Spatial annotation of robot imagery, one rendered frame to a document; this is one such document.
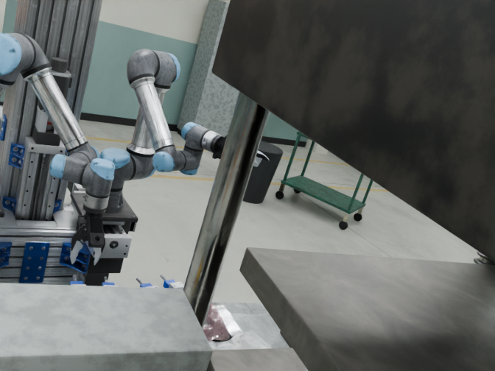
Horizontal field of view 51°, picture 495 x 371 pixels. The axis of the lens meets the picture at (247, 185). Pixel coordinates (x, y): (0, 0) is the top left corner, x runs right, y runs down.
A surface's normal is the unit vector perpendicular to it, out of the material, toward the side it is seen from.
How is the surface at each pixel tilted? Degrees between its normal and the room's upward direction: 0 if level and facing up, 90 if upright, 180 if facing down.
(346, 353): 0
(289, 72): 90
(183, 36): 90
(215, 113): 90
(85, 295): 0
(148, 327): 0
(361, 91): 90
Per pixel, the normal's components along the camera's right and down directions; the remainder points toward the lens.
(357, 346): 0.28, -0.91
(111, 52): 0.53, 0.41
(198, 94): -0.80, -0.05
